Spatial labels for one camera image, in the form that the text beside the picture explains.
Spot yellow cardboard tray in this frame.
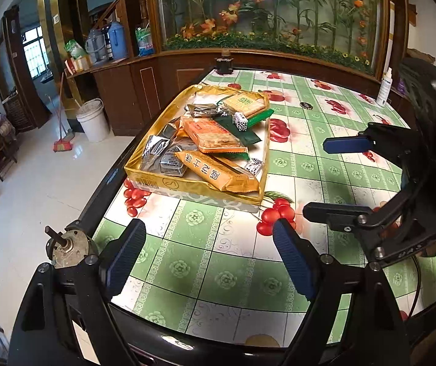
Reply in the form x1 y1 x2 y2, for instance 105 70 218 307
124 85 272 203

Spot wicker basket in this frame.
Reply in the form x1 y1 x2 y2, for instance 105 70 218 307
2 89 31 132

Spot glass panel with artificial flowers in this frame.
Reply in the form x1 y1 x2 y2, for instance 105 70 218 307
153 0 388 75

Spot green fruit-print tablecloth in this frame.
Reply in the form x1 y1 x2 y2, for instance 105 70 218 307
90 69 436 347

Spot red broom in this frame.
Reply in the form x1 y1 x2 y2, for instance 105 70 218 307
48 72 75 154

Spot small cardboard box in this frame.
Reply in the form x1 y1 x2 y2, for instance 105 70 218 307
65 55 93 74

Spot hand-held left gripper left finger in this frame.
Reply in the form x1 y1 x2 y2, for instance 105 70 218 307
8 218 148 366

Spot green white bag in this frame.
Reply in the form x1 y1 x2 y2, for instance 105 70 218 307
64 39 88 62

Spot white yellow rolled poster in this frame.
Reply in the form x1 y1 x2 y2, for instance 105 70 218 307
388 0 396 73

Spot long orange cracker packet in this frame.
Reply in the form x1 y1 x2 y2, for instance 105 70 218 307
174 150 260 193

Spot metal motor with shaft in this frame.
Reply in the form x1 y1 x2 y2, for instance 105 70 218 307
44 226 98 269

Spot dark green snack packet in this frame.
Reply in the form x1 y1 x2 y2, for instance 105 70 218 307
215 116 262 146

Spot grey plastic jug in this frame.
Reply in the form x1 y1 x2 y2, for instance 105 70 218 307
85 28 108 65

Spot lattice window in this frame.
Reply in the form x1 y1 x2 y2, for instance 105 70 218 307
23 27 49 81

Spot green-edged clear cracker packet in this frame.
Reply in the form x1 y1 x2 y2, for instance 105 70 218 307
212 150 251 161

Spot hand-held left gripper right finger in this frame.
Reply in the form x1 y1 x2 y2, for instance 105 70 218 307
272 217 411 366

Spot white plastic bucket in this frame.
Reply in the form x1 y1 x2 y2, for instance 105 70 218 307
75 98 111 143

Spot yellow green cracker packet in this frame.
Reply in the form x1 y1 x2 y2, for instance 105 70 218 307
221 93 276 127

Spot silver foil snack packet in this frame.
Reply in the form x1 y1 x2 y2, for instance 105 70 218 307
140 134 173 168
157 139 199 178

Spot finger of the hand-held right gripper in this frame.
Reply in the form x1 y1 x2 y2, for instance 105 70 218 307
303 188 413 267
323 122 400 168

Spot dark glass jar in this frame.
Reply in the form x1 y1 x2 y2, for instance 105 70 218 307
214 49 234 75

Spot white spray bottle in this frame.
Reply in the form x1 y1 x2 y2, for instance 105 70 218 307
376 67 393 108

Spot wide orange cracker packet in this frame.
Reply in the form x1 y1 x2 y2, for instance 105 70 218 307
180 118 247 154

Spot dark grey foil packet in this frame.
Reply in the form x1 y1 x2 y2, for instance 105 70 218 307
183 103 229 120

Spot blue thermos jug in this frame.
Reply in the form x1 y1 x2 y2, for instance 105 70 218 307
107 21 129 61

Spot black cable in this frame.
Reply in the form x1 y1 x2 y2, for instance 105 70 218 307
407 255 423 321

